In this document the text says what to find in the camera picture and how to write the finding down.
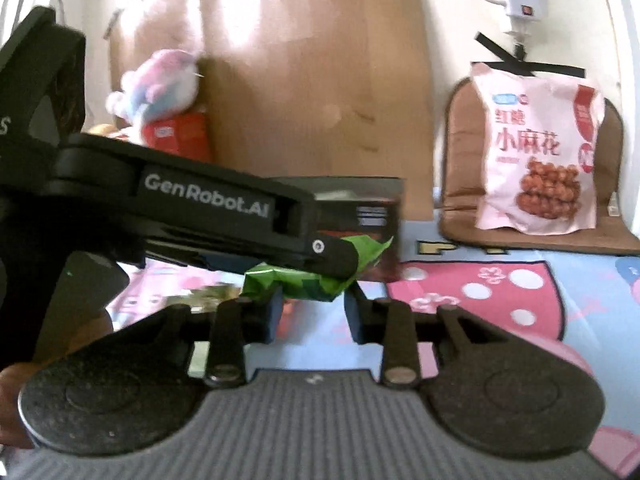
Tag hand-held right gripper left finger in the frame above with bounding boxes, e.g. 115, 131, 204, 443
115, 287, 284, 388

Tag pink blue plush toy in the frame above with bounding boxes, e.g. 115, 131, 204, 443
106, 49, 203, 146

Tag large pink snack bag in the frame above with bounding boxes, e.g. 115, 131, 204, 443
469, 61, 606, 235

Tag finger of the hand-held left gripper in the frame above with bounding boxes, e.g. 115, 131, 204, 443
144, 252, 321, 281
306, 232, 360, 281

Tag wooden board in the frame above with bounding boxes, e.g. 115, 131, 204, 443
102, 0, 435, 221

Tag person's left hand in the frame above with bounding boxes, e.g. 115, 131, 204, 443
0, 364, 38, 450

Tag crossed black tape strips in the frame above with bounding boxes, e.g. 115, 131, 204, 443
474, 31, 586, 78

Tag small green snack packet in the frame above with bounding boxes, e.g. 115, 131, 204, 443
241, 234, 393, 303

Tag black cardboard box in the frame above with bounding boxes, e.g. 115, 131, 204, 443
272, 176, 405, 283

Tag brown seat cushion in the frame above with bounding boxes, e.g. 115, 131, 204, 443
439, 80, 640, 256

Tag printed cartoon blanket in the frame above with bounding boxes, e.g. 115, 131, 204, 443
107, 220, 640, 480

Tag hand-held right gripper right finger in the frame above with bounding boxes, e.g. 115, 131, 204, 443
345, 290, 506, 387

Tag red gift bag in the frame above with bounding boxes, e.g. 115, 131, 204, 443
142, 112, 213, 163

